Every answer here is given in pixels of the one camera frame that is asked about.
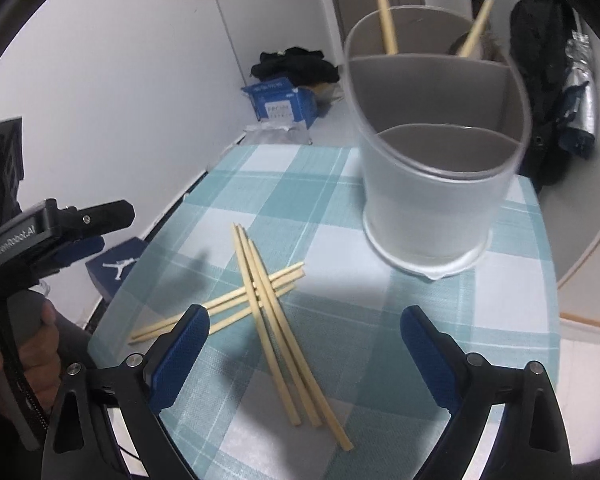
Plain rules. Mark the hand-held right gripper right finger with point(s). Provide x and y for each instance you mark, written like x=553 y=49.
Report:
x=430 y=360

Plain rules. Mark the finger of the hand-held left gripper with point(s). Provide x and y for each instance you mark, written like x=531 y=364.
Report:
x=110 y=215
x=80 y=251

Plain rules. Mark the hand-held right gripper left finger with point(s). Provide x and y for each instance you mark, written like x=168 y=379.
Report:
x=180 y=355

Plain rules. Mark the pile of wooden chopsticks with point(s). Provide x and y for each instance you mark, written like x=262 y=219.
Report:
x=262 y=295

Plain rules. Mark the translucent white utensil holder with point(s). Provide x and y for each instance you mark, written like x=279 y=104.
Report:
x=430 y=200

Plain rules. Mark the metal spoon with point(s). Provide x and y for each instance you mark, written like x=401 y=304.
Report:
x=452 y=43

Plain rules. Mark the person's left hand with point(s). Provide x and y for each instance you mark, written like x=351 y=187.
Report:
x=42 y=350

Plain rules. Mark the navy shoe box white logo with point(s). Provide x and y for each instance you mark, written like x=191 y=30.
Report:
x=115 y=267

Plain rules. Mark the clear plastic bag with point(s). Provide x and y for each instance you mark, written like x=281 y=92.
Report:
x=280 y=134

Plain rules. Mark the teal checked tablecloth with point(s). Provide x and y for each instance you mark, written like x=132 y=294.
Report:
x=305 y=200

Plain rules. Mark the blue cardboard box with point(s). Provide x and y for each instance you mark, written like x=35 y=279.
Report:
x=280 y=102

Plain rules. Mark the black clothes pile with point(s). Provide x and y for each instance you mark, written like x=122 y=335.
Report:
x=295 y=65

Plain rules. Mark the brown cardboard box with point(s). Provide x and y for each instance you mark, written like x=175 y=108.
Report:
x=327 y=92

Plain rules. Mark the black backpack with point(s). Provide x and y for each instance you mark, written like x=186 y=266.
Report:
x=540 y=85

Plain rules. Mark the silver folded umbrella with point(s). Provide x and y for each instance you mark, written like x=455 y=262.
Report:
x=582 y=90

